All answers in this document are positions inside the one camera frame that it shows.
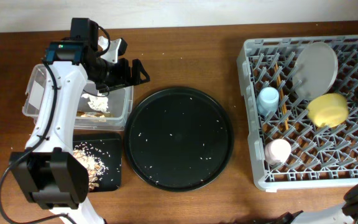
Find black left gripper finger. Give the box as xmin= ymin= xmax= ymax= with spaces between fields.
xmin=96 ymin=83 xmax=131 ymax=93
xmin=132 ymin=59 xmax=150 ymax=84

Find white napkin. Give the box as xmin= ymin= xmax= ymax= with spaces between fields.
xmin=81 ymin=93 xmax=109 ymax=114

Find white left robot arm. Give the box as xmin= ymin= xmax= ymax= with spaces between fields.
xmin=6 ymin=39 xmax=150 ymax=223

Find grey round plate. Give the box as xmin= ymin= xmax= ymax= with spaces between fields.
xmin=292 ymin=42 xmax=339 ymax=101

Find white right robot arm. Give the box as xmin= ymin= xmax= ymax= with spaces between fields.
xmin=267 ymin=91 xmax=358 ymax=224

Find clear plastic waste bin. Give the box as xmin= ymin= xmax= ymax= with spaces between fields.
xmin=22 ymin=64 xmax=134 ymax=131

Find blue cup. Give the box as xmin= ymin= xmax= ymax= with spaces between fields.
xmin=256 ymin=86 xmax=280 ymax=116

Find black rectangular tray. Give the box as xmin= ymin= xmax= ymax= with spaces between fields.
xmin=73 ymin=133 xmax=122 ymax=192

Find yellow bowl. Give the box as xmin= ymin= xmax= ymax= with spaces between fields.
xmin=306 ymin=93 xmax=349 ymax=128

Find grey dishwasher rack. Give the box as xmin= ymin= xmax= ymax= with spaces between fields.
xmin=236 ymin=35 xmax=358 ymax=192

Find pink cup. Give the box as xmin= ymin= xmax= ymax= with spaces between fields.
xmin=264 ymin=139 xmax=291 ymax=165

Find food scraps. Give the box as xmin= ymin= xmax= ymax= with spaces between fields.
xmin=73 ymin=142 xmax=109 ymax=192

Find round black serving tray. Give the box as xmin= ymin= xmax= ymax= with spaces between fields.
xmin=124 ymin=87 xmax=234 ymax=192

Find wooden chopstick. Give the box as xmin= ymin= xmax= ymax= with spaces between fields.
xmin=274 ymin=63 xmax=289 ymax=130
xmin=274 ymin=62 xmax=287 ymax=114

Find gold brown foil wrapper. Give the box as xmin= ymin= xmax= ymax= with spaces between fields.
xmin=76 ymin=111 xmax=114 ymax=118

